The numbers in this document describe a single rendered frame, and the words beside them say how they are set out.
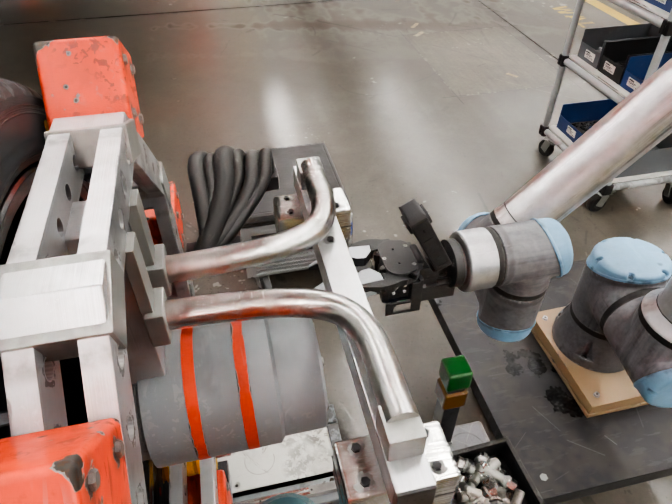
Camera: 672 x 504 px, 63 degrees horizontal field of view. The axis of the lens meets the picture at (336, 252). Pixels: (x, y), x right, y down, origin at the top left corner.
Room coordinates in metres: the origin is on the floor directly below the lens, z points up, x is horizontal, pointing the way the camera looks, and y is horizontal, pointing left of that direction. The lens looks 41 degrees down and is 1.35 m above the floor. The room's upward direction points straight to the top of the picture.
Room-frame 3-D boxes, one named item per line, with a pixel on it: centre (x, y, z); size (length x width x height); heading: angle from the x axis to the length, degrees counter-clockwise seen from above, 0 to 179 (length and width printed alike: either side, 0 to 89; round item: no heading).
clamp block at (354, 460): (0.21, -0.05, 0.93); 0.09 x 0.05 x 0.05; 103
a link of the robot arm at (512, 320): (0.63, -0.28, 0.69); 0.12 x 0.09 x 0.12; 5
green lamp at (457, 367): (0.52, -0.19, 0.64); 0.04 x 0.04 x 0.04; 13
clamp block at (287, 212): (0.54, 0.03, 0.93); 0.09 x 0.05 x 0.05; 103
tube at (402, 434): (0.26, 0.05, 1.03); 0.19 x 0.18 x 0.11; 103
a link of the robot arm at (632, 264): (0.82, -0.60, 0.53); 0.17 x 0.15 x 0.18; 5
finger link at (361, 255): (0.58, -0.01, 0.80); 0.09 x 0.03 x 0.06; 94
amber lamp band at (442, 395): (0.52, -0.19, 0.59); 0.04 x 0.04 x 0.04; 13
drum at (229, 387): (0.35, 0.12, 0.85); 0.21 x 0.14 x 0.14; 103
